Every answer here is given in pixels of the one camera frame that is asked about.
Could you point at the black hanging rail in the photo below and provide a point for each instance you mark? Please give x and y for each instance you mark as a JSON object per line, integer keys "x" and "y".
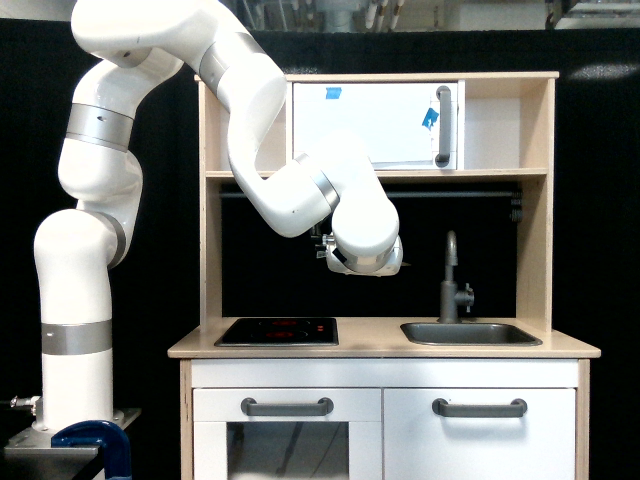
{"x": 420, "y": 194}

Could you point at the grey microwave door handle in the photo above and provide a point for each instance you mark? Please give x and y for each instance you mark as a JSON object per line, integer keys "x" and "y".
{"x": 442, "y": 159}

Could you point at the blue tape top piece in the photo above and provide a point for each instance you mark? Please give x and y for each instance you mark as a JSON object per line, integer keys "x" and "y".
{"x": 333, "y": 93}

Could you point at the silver cable connector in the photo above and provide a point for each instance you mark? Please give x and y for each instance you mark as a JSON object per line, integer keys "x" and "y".
{"x": 30, "y": 404}

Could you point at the black rail hooks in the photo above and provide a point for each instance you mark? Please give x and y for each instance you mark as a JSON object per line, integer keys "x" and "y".
{"x": 516, "y": 212}

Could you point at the blue tape right piece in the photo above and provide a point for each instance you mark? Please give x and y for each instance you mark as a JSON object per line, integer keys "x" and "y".
{"x": 430, "y": 118}

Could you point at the grey cabinet door handle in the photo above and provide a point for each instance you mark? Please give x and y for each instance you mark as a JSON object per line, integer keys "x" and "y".
{"x": 515, "y": 409}

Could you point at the grey toy faucet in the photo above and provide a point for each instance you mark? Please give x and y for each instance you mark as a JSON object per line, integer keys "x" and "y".
{"x": 451, "y": 297}

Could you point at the white cabinet door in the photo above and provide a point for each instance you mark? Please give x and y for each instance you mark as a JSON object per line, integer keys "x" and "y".
{"x": 418, "y": 444}

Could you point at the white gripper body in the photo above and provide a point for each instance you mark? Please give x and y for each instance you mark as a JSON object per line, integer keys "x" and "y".
{"x": 388, "y": 263}

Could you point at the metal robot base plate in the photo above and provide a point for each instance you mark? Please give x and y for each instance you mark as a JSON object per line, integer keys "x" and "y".
{"x": 36, "y": 440}

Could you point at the white microwave door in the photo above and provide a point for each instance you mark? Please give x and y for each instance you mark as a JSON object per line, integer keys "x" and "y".
{"x": 387, "y": 117}

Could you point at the wooden toy kitchen frame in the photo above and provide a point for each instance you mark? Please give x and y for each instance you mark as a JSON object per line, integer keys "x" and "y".
{"x": 249, "y": 270}

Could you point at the black toy stove top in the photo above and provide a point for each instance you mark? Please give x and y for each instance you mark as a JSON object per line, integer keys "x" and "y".
{"x": 280, "y": 332}

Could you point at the white oven door with window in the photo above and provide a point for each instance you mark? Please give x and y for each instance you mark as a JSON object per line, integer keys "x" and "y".
{"x": 346, "y": 444}

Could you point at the grey oven door handle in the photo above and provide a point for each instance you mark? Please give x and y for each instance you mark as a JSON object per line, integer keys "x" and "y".
{"x": 323, "y": 407}

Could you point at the blue c-clamp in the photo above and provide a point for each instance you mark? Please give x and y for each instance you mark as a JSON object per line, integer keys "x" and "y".
{"x": 113, "y": 443}

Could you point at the blue tape piece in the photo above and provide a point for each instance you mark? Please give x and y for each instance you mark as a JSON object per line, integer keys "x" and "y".
{"x": 333, "y": 93}
{"x": 430, "y": 118}

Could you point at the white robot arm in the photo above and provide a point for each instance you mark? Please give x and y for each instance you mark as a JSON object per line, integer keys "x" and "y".
{"x": 140, "y": 45}

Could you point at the grey toy sink basin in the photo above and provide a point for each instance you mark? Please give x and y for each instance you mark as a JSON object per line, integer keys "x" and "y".
{"x": 465, "y": 334}

